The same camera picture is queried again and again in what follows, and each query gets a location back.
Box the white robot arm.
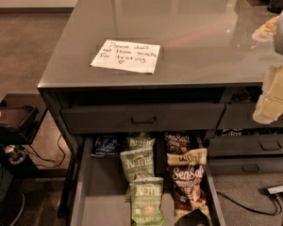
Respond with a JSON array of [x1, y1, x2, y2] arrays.
[[252, 10, 283, 124]]

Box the bottom right drawer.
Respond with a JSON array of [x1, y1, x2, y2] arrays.
[[208, 157, 283, 174]]

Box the green Kettle bag rear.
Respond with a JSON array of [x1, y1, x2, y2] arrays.
[[126, 132, 156, 150]]

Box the middle right drawer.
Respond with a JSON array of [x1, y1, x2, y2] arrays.
[[208, 134, 283, 157]]

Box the yellow chip bag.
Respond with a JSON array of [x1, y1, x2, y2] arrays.
[[167, 148, 208, 166]]

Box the brown Sea Salt bag front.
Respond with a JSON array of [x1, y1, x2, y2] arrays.
[[168, 164, 212, 223]]

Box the brown Sea Salt bag rear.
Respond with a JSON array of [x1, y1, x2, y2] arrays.
[[164, 132, 191, 154]]

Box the white handwritten paper note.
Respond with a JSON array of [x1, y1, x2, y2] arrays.
[[91, 40, 160, 74]]

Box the grey metal drawer cabinet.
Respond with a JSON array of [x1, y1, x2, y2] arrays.
[[39, 0, 283, 226]]

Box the blue chip bag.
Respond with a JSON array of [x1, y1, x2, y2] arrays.
[[91, 136, 120, 156]]

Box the black cable left floor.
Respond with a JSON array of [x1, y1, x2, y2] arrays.
[[23, 134, 67, 170]]

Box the green Kettle jalapeno bag front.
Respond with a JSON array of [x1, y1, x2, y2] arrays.
[[129, 177, 165, 226]]

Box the dark robot base tray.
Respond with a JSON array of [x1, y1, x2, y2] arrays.
[[0, 93, 47, 145]]

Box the top left drawer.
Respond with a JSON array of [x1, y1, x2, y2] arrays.
[[60, 103, 225, 135]]

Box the silver round cap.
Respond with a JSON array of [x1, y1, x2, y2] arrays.
[[5, 145, 26, 165]]

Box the top right drawer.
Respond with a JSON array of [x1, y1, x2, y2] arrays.
[[218, 103, 283, 129]]

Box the open middle left drawer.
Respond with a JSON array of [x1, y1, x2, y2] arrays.
[[71, 137, 226, 226]]

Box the green Kettle bag middle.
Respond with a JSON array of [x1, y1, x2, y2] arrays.
[[119, 147, 156, 202]]

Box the white power strip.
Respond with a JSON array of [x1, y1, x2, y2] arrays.
[[265, 185, 283, 195]]

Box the black power cables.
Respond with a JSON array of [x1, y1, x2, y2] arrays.
[[216, 191, 283, 226]]

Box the brown sea salt bag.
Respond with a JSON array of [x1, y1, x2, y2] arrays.
[[164, 132, 191, 154], [168, 164, 212, 223]]

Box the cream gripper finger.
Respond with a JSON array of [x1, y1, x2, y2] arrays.
[[253, 110, 279, 124], [257, 95, 283, 117]]

